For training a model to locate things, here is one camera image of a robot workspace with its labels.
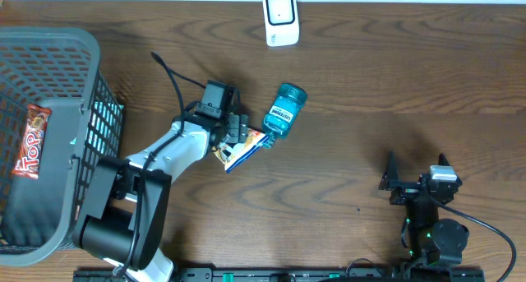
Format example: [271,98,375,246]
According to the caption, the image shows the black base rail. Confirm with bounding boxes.
[72,266,487,282]

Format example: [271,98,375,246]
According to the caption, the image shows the yellow snack bag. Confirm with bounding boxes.
[214,128,269,173]

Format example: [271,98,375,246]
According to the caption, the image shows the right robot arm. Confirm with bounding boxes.
[379,153,469,268]

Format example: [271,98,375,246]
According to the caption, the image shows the black cable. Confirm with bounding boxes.
[427,191,518,282]
[113,51,206,279]

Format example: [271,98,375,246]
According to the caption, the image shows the blue mouthwash bottle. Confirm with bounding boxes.
[262,83,307,149]

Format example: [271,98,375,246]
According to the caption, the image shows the right black cable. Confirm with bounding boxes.
[427,191,518,282]

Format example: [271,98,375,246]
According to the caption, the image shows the white barcode scanner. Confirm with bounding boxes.
[262,0,300,47]

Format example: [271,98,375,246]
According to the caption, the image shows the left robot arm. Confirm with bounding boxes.
[72,81,246,281]

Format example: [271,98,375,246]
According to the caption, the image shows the red Top snack bar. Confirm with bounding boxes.
[12,104,53,179]

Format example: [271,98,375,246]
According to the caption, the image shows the left black cable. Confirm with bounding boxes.
[113,51,206,279]

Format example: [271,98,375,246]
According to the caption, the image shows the grey plastic shopping basket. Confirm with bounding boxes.
[1,27,123,267]

